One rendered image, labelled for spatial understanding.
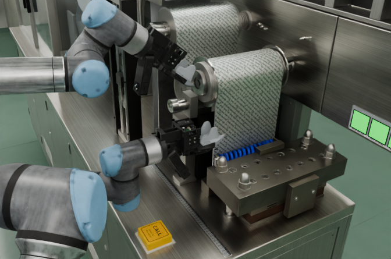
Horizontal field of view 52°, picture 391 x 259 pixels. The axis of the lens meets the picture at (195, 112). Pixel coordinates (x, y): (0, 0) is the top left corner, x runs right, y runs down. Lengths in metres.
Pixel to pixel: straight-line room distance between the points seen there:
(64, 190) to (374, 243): 2.16
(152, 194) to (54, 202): 0.62
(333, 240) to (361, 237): 1.25
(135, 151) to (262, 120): 0.43
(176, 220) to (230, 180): 0.20
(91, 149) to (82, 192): 0.84
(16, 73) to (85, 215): 0.33
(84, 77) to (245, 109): 0.53
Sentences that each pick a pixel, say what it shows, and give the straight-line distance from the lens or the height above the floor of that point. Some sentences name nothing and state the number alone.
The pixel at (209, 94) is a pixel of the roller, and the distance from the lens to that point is 1.11.
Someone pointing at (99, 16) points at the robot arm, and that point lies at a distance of 0.95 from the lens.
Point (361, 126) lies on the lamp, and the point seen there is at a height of 1.17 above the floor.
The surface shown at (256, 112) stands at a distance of 1.23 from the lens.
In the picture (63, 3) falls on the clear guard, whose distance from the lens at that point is 1.96.
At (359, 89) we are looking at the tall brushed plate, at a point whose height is 1.27.
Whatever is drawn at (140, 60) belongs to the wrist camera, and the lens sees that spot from 1.06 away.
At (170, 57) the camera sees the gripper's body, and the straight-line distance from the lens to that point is 1.05.
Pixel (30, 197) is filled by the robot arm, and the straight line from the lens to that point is 0.71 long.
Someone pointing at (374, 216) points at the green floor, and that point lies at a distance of 2.82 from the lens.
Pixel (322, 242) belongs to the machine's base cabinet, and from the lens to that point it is 1.34.
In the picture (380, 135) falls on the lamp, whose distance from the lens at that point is 1.15.
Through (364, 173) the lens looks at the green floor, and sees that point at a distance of 3.20.
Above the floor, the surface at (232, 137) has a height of 1.08.
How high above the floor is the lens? 1.69
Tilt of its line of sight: 27 degrees down
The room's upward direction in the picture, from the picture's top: 1 degrees clockwise
